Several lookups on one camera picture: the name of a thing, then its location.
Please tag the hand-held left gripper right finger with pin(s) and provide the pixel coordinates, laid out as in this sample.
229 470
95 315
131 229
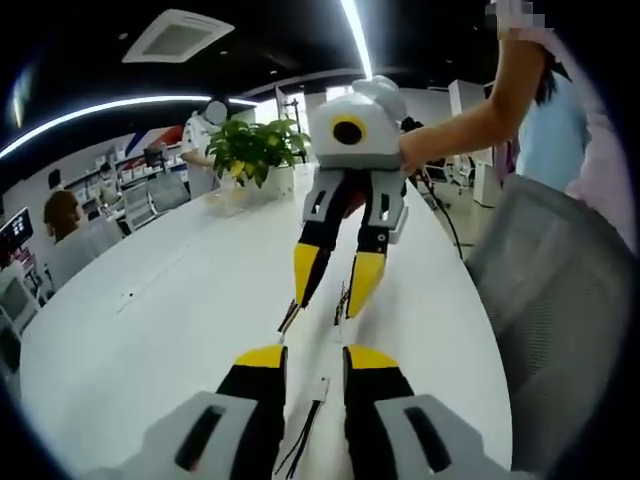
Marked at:
400 430

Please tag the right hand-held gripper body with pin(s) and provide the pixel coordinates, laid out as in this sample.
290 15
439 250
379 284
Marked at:
380 140

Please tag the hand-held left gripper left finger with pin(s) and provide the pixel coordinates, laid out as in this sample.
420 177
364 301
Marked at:
220 425

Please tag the person's right hand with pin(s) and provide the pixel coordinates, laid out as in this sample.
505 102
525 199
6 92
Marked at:
417 147

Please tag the white plant pot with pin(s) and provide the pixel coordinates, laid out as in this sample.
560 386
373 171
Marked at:
280 182

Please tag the clear glass vase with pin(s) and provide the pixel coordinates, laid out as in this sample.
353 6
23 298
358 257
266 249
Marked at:
227 197

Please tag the green leafy plant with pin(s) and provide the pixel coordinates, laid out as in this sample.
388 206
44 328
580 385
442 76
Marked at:
250 145

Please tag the bright ceiling light strip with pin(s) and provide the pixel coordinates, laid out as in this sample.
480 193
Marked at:
359 35

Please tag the small dark monitor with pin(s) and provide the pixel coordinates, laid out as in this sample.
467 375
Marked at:
156 156

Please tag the person's own torso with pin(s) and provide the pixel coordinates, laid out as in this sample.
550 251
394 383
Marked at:
555 130

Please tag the grey mesh office chair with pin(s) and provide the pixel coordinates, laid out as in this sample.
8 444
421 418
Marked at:
550 310

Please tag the wide grey office chair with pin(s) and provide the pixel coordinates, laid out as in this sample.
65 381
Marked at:
85 250

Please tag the ceiling air conditioner vent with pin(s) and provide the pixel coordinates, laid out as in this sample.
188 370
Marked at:
177 35

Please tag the long curved ceiling light strip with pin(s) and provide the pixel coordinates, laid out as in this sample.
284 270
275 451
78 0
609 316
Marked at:
100 111

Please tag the dark monitor with pink image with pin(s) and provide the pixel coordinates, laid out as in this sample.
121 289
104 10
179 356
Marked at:
15 227

